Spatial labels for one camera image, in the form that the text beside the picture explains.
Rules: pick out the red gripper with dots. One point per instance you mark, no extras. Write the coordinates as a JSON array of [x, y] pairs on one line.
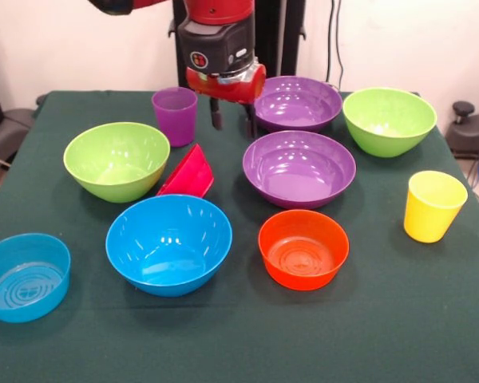
[[231, 89]]

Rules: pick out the small pink plastic bowl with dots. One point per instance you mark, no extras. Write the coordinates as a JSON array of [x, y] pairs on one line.
[[191, 175]]

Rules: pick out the purple plastic bowl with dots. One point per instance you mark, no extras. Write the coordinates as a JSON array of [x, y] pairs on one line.
[[299, 171], [299, 105]]

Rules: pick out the green plastic bowl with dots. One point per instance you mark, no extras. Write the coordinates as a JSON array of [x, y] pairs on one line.
[[389, 119], [115, 159]]

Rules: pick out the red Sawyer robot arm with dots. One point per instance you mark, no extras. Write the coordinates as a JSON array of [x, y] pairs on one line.
[[215, 40]]

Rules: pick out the purple plastic cup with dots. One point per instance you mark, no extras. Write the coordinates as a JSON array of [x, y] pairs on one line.
[[173, 123]]

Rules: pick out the deep blue plastic bowl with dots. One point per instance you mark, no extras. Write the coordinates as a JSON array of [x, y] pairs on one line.
[[167, 243]]

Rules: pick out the orange ribbed plastic bowl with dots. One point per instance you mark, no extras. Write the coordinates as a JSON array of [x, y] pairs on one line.
[[303, 251]]

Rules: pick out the yellow plastic cup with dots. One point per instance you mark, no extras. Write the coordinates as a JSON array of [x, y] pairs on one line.
[[431, 211]]

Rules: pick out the dark green tablecloth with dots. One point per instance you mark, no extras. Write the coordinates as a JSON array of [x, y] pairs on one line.
[[239, 339]]

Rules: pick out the grey stand foot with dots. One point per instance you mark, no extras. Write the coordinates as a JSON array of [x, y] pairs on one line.
[[8, 131]]

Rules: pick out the black stand foot with knob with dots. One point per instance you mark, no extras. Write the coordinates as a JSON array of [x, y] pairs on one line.
[[471, 131]]

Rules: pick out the shallow ribbed blue bowl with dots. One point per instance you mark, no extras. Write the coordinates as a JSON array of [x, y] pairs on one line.
[[24, 279]]

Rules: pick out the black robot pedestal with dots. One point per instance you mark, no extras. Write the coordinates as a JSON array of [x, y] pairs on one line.
[[279, 40]]

